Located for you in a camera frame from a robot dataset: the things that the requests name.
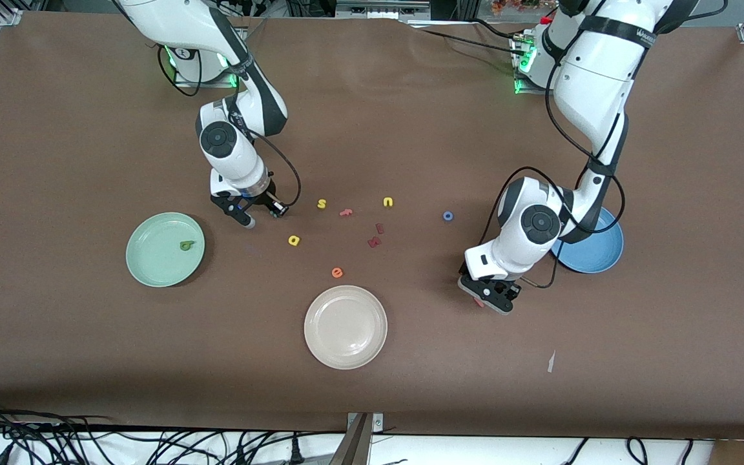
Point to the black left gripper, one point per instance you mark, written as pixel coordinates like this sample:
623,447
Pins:
511,294

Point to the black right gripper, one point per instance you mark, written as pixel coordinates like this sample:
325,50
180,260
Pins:
267,201

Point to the yellow letter a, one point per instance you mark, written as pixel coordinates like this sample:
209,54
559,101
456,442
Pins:
298,243

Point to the green letter b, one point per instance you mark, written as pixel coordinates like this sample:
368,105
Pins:
183,247

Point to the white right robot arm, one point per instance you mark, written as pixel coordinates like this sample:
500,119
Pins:
178,26

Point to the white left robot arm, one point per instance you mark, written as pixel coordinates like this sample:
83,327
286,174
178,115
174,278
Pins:
595,77

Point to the small grey paper scrap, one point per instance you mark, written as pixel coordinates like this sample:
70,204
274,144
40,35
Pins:
551,363

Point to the green plate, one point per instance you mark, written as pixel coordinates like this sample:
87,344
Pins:
159,255

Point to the blue plate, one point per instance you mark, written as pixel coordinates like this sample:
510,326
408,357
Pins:
598,255

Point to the dark red letter k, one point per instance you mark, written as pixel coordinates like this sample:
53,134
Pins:
374,243

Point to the brown table cover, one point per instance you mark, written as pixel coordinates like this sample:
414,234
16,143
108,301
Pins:
372,129

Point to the beige plate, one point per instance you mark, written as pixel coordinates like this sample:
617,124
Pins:
345,327

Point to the grey box behind table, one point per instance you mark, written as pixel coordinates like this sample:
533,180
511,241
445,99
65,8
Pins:
382,8

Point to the orange flower decoration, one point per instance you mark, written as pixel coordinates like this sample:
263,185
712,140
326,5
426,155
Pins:
514,5

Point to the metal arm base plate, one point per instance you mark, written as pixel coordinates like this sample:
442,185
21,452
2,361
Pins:
527,91
207,84

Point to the metal table bracket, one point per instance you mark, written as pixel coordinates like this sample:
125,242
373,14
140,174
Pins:
377,421

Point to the metal corner bracket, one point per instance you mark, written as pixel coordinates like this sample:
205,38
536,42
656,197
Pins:
10,17

